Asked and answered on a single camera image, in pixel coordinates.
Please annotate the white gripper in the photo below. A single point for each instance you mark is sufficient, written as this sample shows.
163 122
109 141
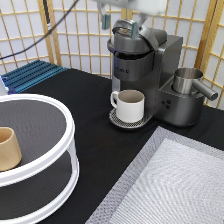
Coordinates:
149 7

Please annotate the steel milk frother jug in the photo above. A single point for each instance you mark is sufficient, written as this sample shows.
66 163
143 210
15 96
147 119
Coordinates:
188 80

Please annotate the grey woven placemat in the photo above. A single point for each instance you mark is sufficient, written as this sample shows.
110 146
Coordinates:
172 180

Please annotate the grey coffee machine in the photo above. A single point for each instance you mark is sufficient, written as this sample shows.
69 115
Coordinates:
147 64

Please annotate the tan wooden cup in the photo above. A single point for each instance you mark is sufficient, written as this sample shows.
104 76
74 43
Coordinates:
10 153

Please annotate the blue ribbed metal block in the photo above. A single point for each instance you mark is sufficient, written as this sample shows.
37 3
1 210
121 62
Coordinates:
29 75

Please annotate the white two-tier round shelf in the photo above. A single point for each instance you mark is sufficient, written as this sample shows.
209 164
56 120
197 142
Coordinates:
49 169

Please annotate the wooden shoji screen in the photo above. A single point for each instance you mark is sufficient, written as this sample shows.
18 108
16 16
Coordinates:
68 33

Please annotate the white ceramic mug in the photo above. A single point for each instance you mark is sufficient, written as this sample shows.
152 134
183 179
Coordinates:
128 104

